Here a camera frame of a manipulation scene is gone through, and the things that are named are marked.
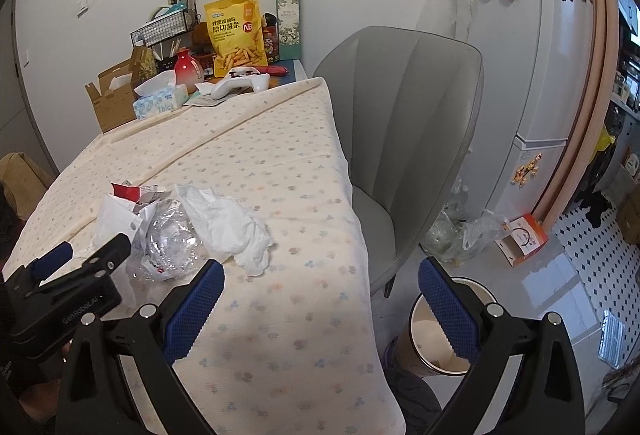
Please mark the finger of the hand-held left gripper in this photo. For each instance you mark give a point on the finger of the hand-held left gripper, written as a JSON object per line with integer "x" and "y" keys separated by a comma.
{"x": 52, "y": 257}
{"x": 110, "y": 250}

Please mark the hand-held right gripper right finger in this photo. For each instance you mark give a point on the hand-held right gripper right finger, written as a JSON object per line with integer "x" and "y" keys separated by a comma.
{"x": 447, "y": 310}

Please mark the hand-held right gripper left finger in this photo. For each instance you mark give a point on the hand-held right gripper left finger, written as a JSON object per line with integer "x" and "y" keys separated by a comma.
{"x": 197, "y": 310}

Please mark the white round bin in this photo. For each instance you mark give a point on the white round bin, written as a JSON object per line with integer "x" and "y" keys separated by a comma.
{"x": 430, "y": 335}

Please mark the clear plastic wrapper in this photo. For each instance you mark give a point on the clear plastic wrapper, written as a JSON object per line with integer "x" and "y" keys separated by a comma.
{"x": 170, "y": 240}

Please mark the white tissue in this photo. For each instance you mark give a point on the white tissue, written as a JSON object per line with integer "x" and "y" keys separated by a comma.
{"x": 220, "y": 225}

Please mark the clear plastic bag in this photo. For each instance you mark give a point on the clear plastic bag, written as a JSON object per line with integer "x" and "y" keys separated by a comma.
{"x": 475, "y": 235}

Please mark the brown cushion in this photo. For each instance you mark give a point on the brown cushion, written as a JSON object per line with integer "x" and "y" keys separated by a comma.
{"x": 22, "y": 175}

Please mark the person's grey pants leg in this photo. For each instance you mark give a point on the person's grey pants leg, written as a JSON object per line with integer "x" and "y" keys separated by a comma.
{"x": 415, "y": 395}

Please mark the orange white cardboard box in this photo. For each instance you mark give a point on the orange white cardboard box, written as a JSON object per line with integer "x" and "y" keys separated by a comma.
{"x": 527, "y": 235}

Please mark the open brown cardboard box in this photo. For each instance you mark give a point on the open brown cardboard box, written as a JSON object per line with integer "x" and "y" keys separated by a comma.
{"x": 112, "y": 107}

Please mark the blue tissue pack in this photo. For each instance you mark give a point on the blue tissue pack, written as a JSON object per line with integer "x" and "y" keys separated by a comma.
{"x": 155, "y": 107}

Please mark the cluster of yellow figure magnets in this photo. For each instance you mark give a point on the cluster of yellow figure magnets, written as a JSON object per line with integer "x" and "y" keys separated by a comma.
{"x": 527, "y": 170}

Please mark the black clothing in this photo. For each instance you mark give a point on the black clothing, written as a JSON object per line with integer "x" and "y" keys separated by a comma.
{"x": 595, "y": 210}

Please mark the red white vase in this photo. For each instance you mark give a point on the red white vase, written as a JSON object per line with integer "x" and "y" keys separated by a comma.
{"x": 187, "y": 70}

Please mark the grey padded chair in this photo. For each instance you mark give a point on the grey padded chair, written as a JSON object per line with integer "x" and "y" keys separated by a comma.
{"x": 400, "y": 115}

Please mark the white game controller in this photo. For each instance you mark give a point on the white game controller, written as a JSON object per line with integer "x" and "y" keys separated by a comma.
{"x": 235, "y": 85}

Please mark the yellow plastic bag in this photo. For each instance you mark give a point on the yellow plastic bag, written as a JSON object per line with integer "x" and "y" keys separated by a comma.
{"x": 603, "y": 142}

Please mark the red sausage stick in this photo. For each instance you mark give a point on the red sausage stick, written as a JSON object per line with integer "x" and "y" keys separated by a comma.
{"x": 277, "y": 69}

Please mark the yellow snack bag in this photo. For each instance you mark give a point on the yellow snack bag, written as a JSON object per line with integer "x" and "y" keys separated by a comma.
{"x": 235, "y": 35}

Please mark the white refrigerator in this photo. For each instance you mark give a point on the white refrigerator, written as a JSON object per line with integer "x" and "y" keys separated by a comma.
{"x": 530, "y": 65}

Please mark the red snack can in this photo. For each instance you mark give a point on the red snack can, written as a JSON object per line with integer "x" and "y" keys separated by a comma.
{"x": 271, "y": 44}

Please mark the tall green box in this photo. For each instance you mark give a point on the tall green box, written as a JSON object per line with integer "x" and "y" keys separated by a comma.
{"x": 289, "y": 30}

